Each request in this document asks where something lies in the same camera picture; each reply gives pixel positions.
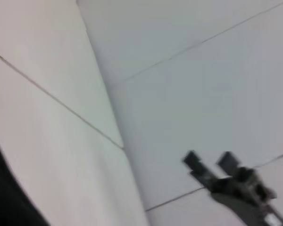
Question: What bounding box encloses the black shirt with white print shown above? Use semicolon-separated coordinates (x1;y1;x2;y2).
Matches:
0;123;50;226

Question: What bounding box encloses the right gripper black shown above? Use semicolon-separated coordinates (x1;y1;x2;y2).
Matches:
182;150;283;226

